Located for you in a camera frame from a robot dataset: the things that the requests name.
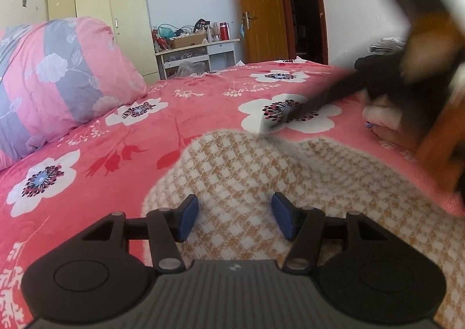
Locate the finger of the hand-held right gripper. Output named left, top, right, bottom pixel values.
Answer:
left=259, top=60, right=400, bottom=137

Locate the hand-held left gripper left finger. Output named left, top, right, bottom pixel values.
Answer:
left=81, top=194, right=200, bottom=273

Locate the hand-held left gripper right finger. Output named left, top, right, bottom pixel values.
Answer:
left=272, top=192, right=391, bottom=273

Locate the person's right forearm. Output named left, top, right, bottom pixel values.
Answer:
left=416, top=13, right=465, bottom=193

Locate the person's right hand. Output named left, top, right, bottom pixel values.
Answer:
left=364, top=96, right=405, bottom=142

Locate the white cloth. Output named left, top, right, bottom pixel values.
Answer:
left=370, top=37, right=407, bottom=55

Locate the wooden door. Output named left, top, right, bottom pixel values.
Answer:
left=232, top=0, right=291, bottom=64

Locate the red floral blanket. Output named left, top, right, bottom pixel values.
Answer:
left=0, top=59, right=465, bottom=329

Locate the white desk shelf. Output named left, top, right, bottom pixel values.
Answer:
left=155, top=38, right=242, bottom=80

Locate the clear plastic bag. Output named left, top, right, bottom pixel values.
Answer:
left=174, top=62, right=208, bottom=79

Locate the cardboard box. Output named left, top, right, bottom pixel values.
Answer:
left=171, top=33, right=208, bottom=49

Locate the pink and purple quilt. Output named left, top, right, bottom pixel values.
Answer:
left=0, top=17, right=148, bottom=171

